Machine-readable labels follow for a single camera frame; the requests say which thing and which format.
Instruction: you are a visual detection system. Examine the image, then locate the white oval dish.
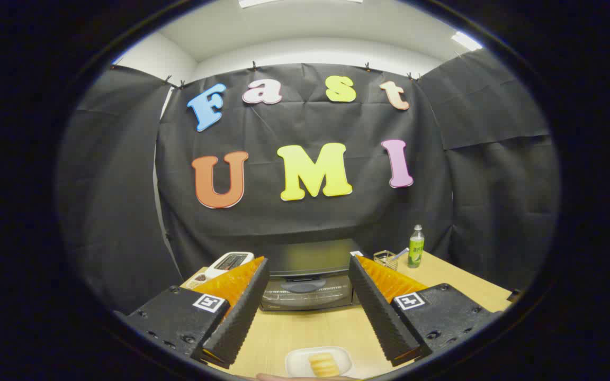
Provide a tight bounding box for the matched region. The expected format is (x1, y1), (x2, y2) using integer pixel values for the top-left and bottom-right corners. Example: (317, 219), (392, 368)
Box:
(285, 347), (353, 378)

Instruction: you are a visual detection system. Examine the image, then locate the green label drink bottle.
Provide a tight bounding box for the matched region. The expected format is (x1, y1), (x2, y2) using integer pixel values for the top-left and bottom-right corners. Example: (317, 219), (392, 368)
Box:
(408, 224), (425, 268)

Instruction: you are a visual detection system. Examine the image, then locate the ridged yellow bread roll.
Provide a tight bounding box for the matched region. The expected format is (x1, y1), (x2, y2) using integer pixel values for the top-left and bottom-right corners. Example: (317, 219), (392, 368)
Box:
(308, 352), (340, 377)

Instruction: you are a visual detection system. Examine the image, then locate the white slot toaster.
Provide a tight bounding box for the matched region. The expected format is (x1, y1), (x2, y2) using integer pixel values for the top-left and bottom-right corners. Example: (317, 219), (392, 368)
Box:
(203, 252), (254, 280)

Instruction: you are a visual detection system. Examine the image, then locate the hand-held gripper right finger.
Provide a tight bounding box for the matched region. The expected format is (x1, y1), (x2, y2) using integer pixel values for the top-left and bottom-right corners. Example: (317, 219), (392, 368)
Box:
(348, 255), (503, 367)

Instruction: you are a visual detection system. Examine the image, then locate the black toaster oven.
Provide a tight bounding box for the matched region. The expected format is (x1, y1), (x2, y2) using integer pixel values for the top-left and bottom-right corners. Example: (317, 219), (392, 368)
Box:
(259, 238), (364, 312)

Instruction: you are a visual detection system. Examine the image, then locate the small wire mesh holder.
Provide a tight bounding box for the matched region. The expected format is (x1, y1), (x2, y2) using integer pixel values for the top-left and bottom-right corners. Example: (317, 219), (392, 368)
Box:
(373, 250), (398, 271)

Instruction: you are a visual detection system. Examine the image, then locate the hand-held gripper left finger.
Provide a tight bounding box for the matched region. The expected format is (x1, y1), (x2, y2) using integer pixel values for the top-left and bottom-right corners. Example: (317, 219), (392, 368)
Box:
(125, 256), (271, 370)

